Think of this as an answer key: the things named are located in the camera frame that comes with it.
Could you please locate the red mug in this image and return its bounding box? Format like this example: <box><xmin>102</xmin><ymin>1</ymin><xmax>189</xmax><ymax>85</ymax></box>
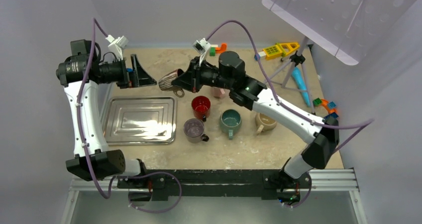
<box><xmin>191</xmin><ymin>96</ymin><xmax>211</xmax><ymax>122</ymax></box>

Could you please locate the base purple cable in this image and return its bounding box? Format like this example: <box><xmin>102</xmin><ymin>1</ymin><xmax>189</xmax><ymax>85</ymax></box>
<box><xmin>127</xmin><ymin>172</ymin><xmax>183</xmax><ymax>214</ymax></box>

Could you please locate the orange curved toy piece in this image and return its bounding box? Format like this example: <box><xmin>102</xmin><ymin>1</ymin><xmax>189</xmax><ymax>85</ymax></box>
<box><xmin>321</xmin><ymin>99</ymin><xmax>337</xmax><ymax>114</ymax></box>

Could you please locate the teal speckled mug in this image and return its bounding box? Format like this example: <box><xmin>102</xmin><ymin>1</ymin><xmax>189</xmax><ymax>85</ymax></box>
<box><xmin>219</xmin><ymin>109</ymin><xmax>242</xmax><ymax>140</ymax></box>

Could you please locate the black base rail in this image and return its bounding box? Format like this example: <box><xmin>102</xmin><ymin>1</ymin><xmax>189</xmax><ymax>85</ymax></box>
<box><xmin>117</xmin><ymin>169</ymin><xmax>312</xmax><ymax>201</ymax></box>

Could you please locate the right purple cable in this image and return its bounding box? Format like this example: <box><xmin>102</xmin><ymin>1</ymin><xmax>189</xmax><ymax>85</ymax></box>
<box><xmin>206</xmin><ymin>20</ymin><xmax>375</xmax><ymax>154</ymax></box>

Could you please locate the yellow toy block structure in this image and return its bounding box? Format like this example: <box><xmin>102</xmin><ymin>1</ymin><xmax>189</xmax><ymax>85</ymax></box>
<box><xmin>263</xmin><ymin>42</ymin><xmax>300</xmax><ymax>60</ymax></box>

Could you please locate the aluminium frame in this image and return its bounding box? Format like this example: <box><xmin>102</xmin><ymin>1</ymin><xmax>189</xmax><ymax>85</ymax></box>
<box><xmin>61</xmin><ymin>169</ymin><xmax>367</xmax><ymax>224</ymax></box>

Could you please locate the metal tray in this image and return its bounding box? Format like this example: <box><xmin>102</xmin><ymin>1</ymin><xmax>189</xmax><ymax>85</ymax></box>
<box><xmin>103</xmin><ymin>96</ymin><xmax>177</xmax><ymax>145</ymax></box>

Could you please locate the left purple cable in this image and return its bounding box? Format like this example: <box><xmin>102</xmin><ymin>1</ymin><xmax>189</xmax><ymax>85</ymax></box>
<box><xmin>76</xmin><ymin>17</ymin><xmax>116</xmax><ymax>200</ymax></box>

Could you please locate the small green cube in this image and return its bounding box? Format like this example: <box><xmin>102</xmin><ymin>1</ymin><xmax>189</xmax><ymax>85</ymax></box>
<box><xmin>209</xmin><ymin>47</ymin><xmax>216</xmax><ymax>57</ymax></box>

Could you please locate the blue white toy block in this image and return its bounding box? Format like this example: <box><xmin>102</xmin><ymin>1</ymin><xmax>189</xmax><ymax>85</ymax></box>
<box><xmin>254</xmin><ymin>53</ymin><xmax>261</xmax><ymax>61</ymax></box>

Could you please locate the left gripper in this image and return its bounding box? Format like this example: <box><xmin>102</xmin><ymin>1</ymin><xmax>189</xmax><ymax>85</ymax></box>
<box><xmin>97</xmin><ymin>54</ymin><xmax>156</xmax><ymax>89</ymax></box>

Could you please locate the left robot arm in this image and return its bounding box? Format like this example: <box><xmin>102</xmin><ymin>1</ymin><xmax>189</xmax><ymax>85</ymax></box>
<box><xmin>56</xmin><ymin>35</ymin><xmax>157</xmax><ymax>189</ymax></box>

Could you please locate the perforated white board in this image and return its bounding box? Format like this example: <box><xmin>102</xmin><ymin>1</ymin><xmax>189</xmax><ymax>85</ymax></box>
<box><xmin>262</xmin><ymin>0</ymin><xmax>417</xmax><ymax>66</ymax></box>

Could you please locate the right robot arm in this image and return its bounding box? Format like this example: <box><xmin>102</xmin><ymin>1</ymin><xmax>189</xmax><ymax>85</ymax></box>
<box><xmin>171</xmin><ymin>51</ymin><xmax>339</xmax><ymax>188</ymax></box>

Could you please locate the beige round mug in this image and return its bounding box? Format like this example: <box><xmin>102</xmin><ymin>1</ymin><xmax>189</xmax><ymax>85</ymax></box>
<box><xmin>255</xmin><ymin>112</ymin><xmax>278</xmax><ymax>135</ymax></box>

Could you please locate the light blue cone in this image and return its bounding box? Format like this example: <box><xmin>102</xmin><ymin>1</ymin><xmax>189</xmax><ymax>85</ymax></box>
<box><xmin>291</xmin><ymin>67</ymin><xmax>311</xmax><ymax>107</ymax></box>

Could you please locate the tripod stand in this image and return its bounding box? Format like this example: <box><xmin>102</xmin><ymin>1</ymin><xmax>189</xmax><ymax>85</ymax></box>
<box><xmin>267</xmin><ymin>36</ymin><xmax>316</xmax><ymax>115</ymax></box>

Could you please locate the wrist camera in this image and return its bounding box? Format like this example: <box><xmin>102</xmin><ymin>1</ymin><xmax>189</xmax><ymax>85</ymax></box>
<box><xmin>193</xmin><ymin>38</ymin><xmax>211</xmax><ymax>66</ymax></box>
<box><xmin>105</xmin><ymin>35</ymin><xmax>128</xmax><ymax>60</ymax></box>

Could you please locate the orange elbow toy piece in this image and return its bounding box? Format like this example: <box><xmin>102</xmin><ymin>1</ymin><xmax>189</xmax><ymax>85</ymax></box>
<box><xmin>215</xmin><ymin>43</ymin><xmax>227</xmax><ymax>54</ymax></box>

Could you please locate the brown striped mug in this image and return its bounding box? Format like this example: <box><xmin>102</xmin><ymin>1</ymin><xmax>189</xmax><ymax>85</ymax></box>
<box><xmin>158</xmin><ymin>69</ymin><xmax>185</xmax><ymax>98</ymax></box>

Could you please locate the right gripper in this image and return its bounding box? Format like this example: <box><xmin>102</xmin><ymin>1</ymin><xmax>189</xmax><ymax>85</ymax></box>
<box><xmin>172</xmin><ymin>57</ymin><xmax>233</xmax><ymax>94</ymax></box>

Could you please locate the green toy block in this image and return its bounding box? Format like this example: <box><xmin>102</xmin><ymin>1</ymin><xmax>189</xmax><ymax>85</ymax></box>
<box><xmin>313</xmin><ymin>98</ymin><xmax>322</xmax><ymax>107</ymax></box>

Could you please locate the mauve mug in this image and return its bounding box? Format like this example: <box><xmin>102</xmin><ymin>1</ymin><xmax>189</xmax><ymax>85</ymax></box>
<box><xmin>183</xmin><ymin>118</ymin><xmax>210</xmax><ymax>143</ymax></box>

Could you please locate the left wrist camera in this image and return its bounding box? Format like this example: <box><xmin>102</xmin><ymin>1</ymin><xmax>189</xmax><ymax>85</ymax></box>
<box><xmin>105</xmin><ymin>35</ymin><xmax>128</xmax><ymax>60</ymax></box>

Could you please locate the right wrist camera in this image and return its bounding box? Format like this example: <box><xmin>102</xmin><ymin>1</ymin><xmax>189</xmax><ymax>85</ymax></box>
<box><xmin>193</xmin><ymin>38</ymin><xmax>211</xmax><ymax>66</ymax></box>

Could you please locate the pink mug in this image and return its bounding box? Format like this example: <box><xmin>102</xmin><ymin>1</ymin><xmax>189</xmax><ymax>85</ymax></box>
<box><xmin>211</xmin><ymin>87</ymin><xmax>226</xmax><ymax>99</ymax></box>

